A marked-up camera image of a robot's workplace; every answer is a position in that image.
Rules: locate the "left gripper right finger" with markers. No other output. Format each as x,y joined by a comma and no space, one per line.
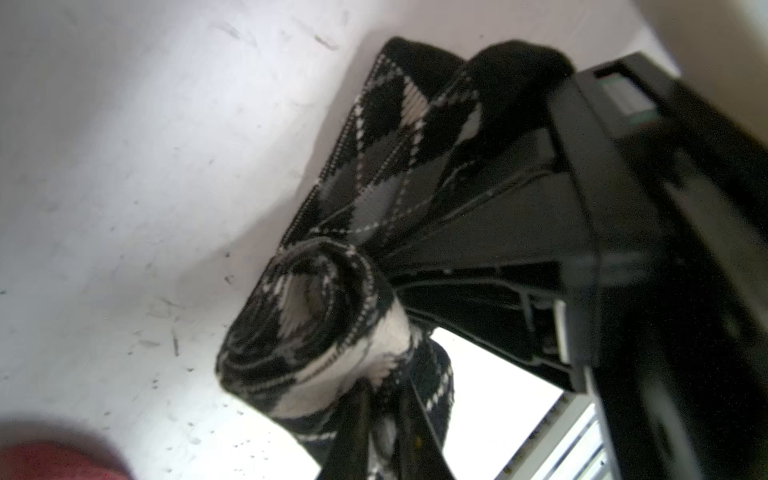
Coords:
418,453

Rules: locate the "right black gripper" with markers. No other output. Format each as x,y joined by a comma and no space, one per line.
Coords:
669,237

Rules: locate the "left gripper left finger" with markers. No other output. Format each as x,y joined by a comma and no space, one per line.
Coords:
349,456

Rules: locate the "black grey argyle sock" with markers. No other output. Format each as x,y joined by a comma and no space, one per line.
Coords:
323,315

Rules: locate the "beige maroon striped sock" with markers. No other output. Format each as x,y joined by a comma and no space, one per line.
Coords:
51,461

